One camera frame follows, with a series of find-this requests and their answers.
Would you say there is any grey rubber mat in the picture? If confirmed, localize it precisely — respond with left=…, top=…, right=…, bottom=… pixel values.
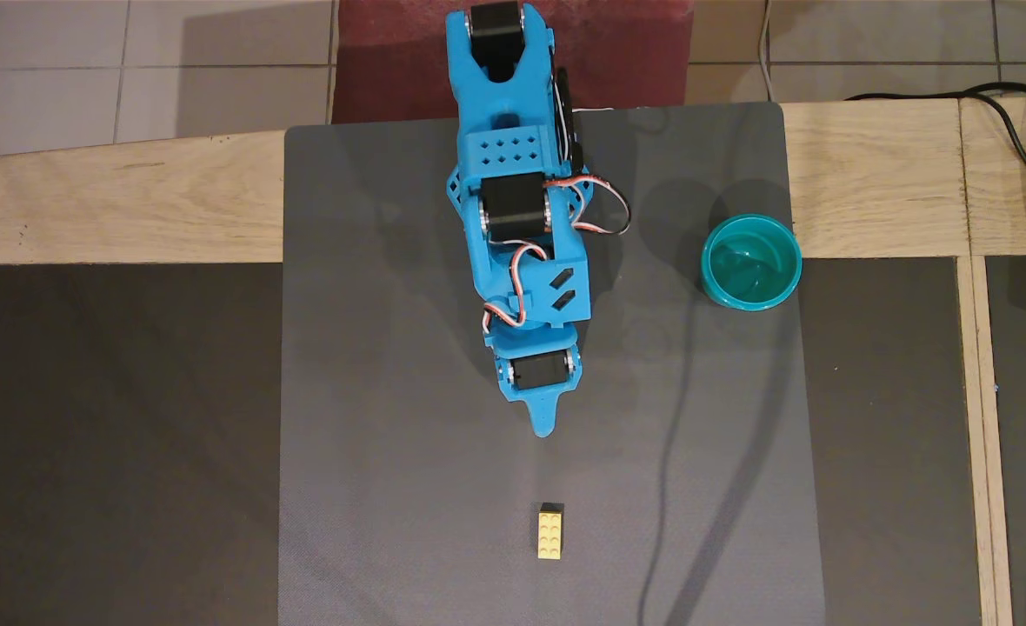
left=278, top=102, right=827, bottom=626

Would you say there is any thin white cable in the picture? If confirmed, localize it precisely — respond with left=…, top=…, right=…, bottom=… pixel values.
left=760, top=0, right=780, bottom=102

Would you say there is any pale yellow lego brick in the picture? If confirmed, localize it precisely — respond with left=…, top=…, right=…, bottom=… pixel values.
left=536, top=502, right=565, bottom=561

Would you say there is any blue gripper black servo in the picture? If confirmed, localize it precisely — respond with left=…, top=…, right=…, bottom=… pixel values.
left=483, top=323, right=583, bottom=438

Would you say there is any red white black servo wire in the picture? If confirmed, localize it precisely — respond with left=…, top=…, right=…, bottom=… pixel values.
left=543, top=174, right=632, bottom=236
left=482, top=243, right=550, bottom=335

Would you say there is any teal plastic cup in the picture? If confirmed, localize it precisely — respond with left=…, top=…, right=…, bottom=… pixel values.
left=701, top=214, right=803, bottom=312

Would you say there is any black power cable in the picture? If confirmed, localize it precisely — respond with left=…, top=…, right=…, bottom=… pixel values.
left=843, top=81, right=1026, bottom=626

